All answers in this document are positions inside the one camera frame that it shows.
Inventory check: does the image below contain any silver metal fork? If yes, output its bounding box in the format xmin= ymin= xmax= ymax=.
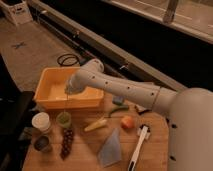
xmin=64 ymin=94 xmax=69 ymax=113

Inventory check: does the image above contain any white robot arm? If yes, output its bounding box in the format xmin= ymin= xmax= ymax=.
xmin=65 ymin=59 xmax=213 ymax=171

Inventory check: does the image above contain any green plastic cup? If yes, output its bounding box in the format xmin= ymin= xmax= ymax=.
xmin=56 ymin=112 xmax=71 ymax=129

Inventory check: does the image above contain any white paper cup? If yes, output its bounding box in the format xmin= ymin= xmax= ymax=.
xmin=31 ymin=112 xmax=51 ymax=133

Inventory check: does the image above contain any small metal cup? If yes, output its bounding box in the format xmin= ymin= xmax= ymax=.
xmin=34 ymin=136 xmax=52 ymax=153

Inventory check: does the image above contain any blue sponge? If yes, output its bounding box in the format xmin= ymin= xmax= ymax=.
xmin=112 ymin=96 xmax=125 ymax=105

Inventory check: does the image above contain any green toy pepper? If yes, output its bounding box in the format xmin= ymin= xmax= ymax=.
xmin=108 ymin=105 xmax=129 ymax=118

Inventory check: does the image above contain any brown black whiteboard eraser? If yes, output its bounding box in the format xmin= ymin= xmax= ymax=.
xmin=135 ymin=105 xmax=149 ymax=115

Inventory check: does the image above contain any orange toy peach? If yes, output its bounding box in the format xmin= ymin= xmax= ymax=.
xmin=121 ymin=116 xmax=134 ymax=129

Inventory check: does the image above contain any yellow plastic tub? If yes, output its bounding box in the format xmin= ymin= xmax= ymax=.
xmin=34 ymin=67 xmax=104 ymax=110

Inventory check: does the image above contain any bunch of dark grapes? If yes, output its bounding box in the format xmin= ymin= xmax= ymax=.
xmin=60 ymin=129 xmax=74 ymax=160

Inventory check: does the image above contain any blue folded cloth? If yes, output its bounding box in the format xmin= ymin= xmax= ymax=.
xmin=98 ymin=129 xmax=122 ymax=167

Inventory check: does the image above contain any black chair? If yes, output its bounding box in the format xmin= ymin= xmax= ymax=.
xmin=0 ymin=54 xmax=35 ymax=171

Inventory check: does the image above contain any white storage crate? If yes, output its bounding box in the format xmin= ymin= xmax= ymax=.
xmin=0 ymin=0 xmax=33 ymax=26

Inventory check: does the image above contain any black coiled cable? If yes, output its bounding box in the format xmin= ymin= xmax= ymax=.
xmin=56 ymin=53 xmax=81 ymax=68

